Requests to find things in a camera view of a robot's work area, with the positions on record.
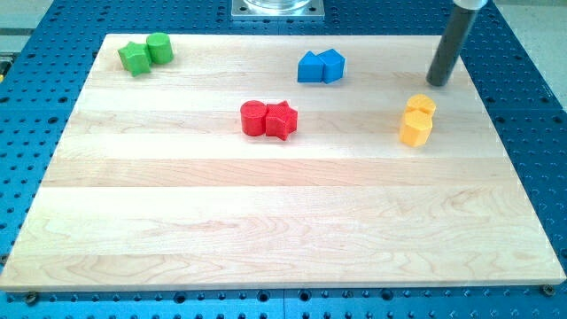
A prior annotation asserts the yellow rear hexagon block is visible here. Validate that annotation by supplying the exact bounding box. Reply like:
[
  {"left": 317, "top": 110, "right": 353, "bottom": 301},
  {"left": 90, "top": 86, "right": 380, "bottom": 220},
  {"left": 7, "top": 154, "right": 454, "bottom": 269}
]
[{"left": 404, "top": 94, "right": 437, "bottom": 116}]

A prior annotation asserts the red cylinder block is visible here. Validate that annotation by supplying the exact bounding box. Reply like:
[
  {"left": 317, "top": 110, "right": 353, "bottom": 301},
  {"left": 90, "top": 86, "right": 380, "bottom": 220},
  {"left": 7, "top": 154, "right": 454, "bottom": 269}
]
[{"left": 240, "top": 100, "right": 268, "bottom": 136}]

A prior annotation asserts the green cylinder block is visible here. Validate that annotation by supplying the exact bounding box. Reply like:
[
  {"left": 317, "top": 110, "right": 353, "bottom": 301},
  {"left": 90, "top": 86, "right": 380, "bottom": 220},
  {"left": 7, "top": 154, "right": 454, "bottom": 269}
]
[{"left": 146, "top": 32, "right": 174, "bottom": 65}]

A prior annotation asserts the blue cube block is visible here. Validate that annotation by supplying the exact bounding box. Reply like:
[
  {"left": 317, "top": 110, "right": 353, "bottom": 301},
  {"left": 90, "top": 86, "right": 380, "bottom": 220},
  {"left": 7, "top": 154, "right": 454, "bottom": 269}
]
[{"left": 317, "top": 49, "right": 346, "bottom": 84}]

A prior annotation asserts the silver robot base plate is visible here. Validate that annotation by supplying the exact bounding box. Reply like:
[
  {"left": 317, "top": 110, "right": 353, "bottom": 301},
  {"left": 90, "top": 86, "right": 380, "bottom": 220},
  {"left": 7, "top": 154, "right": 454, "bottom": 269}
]
[{"left": 230, "top": 0, "right": 325, "bottom": 19}]

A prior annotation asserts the blue triangular prism block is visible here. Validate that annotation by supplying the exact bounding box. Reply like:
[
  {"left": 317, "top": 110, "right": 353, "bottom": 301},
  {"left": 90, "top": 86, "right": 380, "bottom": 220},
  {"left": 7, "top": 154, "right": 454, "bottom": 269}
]
[{"left": 298, "top": 51, "right": 324, "bottom": 82}]

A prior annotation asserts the green star block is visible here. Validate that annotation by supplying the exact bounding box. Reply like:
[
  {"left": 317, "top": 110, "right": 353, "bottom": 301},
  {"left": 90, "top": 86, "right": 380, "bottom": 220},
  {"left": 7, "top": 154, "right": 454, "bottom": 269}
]
[{"left": 118, "top": 42, "right": 151, "bottom": 76}]

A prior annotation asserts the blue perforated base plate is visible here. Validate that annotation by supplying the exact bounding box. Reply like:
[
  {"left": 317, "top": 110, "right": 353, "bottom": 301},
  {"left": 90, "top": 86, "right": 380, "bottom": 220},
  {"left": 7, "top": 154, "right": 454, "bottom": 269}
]
[{"left": 1, "top": 1, "right": 566, "bottom": 318}]

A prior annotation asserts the red star block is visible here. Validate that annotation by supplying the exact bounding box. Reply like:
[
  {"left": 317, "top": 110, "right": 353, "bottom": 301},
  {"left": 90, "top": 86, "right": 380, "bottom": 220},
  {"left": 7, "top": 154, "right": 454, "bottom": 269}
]
[{"left": 265, "top": 101, "right": 298, "bottom": 141}]

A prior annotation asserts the silver rod mount collar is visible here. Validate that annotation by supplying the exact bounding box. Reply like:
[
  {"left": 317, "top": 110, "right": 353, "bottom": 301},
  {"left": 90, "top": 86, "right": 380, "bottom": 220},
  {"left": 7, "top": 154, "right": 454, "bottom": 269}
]
[{"left": 453, "top": 0, "right": 488, "bottom": 11}]

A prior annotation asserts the yellow hexagon block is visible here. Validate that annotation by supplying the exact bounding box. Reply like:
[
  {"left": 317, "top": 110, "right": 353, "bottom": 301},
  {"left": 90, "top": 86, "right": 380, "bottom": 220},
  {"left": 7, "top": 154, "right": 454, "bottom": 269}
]
[
  {"left": 404, "top": 94, "right": 437, "bottom": 116},
  {"left": 400, "top": 110, "right": 433, "bottom": 147}
]

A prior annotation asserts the yellow front hexagon block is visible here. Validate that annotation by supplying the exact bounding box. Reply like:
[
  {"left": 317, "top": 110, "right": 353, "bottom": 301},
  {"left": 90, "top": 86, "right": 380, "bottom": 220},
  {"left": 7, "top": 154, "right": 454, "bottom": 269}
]
[{"left": 400, "top": 110, "right": 433, "bottom": 147}]

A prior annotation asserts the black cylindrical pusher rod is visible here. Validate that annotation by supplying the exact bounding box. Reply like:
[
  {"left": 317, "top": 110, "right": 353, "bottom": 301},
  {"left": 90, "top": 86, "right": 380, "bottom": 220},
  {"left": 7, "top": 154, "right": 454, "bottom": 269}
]
[{"left": 426, "top": 5, "right": 479, "bottom": 87}]

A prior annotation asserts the light wooden board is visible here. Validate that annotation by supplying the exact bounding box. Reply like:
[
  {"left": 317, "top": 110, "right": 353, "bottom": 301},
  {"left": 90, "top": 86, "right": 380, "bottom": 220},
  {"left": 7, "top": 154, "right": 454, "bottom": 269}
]
[{"left": 1, "top": 34, "right": 565, "bottom": 292}]

